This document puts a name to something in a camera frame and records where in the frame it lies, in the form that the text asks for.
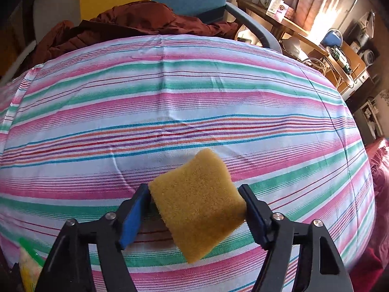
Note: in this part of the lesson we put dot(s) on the yellow sponge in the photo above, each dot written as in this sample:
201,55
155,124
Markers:
197,203

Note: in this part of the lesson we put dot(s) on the white padded rail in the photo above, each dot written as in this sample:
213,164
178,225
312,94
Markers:
21,59

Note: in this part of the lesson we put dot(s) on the striped pink green blanket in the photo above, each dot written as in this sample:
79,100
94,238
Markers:
182,103

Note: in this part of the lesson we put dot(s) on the person's red garment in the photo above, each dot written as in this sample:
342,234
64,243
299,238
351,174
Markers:
381,173

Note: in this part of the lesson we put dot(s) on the small pink box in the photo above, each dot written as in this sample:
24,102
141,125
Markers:
284,10

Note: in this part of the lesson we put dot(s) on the patterned beige curtain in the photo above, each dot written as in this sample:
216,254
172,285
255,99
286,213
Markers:
322,3

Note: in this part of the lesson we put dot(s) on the red-brown jacket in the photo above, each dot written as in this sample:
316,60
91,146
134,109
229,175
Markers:
121,24

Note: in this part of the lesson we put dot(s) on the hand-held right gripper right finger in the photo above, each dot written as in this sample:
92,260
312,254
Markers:
258,219

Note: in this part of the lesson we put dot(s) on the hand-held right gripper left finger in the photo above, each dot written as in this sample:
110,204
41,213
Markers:
133,219

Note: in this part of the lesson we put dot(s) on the cluttered wooden side desk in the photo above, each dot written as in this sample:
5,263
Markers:
355,64

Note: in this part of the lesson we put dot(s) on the green cracker packet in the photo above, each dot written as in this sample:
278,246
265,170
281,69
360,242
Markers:
29,260

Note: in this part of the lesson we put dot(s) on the grey bed rail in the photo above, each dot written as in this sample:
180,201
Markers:
255,24

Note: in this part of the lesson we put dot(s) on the light wooden cabinet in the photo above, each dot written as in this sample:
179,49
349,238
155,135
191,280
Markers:
358,3

